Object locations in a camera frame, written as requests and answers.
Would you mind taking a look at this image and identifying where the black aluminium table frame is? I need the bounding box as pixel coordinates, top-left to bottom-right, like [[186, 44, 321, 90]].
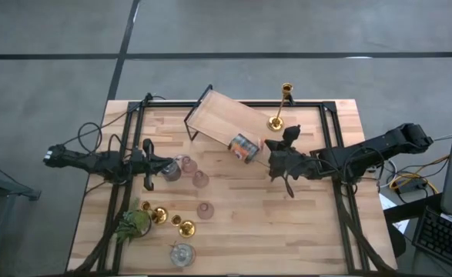
[[66, 95, 398, 276]]

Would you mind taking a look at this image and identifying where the white paper sheet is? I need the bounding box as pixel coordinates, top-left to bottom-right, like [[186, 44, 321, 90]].
[[378, 192, 398, 211], [393, 219, 410, 235]]

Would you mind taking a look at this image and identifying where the yellow cable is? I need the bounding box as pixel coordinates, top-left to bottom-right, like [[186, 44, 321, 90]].
[[388, 153, 450, 195]]

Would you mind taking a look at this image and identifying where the medium brass candlestick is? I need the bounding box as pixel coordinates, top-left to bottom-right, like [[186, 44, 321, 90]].
[[170, 214, 197, 239]]

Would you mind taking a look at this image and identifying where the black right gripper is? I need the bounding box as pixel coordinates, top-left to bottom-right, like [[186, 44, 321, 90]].
[[264, 125, 321, 199]]

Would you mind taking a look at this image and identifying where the pink ribbed glass candle holder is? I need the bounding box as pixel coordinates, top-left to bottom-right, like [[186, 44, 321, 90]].
[[196, 202, 215, 221], [192, 170, 210, 189], [175, 154, 199, 174]]

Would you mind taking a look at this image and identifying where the small green potted plant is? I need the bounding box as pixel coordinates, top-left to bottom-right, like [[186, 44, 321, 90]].
[[116, 198, 152, 245]]

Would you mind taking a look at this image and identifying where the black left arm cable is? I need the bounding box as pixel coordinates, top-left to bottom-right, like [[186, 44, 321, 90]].
[[62, 93, 167, 155]]

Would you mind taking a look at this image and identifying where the black keyboard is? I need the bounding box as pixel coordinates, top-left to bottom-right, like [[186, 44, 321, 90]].
[[412, 206, 452, 275]]

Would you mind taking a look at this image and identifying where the tin candle with small tag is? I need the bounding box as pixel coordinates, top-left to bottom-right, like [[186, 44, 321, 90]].
[[169, 242, 197, 269]]

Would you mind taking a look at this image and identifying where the black power adapter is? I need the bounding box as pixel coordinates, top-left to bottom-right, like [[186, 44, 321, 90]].
[[397, 179, 429, 195]]

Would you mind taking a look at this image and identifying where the tall brass candlestick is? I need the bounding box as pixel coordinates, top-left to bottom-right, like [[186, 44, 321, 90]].
[[266, 82, 295, 132]]

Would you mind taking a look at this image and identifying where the grey metal stand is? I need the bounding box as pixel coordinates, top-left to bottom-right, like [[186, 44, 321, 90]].
[[0, 153, 42, 277]]

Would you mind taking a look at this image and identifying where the short brass candlestick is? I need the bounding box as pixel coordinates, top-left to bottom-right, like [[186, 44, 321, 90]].
[[139, 200, 169, 226]]

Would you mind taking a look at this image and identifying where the wooden shelf with black frame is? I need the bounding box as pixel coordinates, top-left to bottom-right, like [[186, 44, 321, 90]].
[[183, 84, 302, 170]]

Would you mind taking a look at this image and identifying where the plain dark tin candle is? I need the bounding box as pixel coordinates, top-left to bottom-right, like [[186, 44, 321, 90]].
[[159, 160, 182, 182]]

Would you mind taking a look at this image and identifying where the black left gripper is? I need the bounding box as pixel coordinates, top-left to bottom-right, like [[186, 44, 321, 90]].
[[131, 138, 175, 192]]

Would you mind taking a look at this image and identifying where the tin candle with orange label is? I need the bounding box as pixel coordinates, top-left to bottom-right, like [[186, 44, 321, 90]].
[[227, 133, 263, 165]]

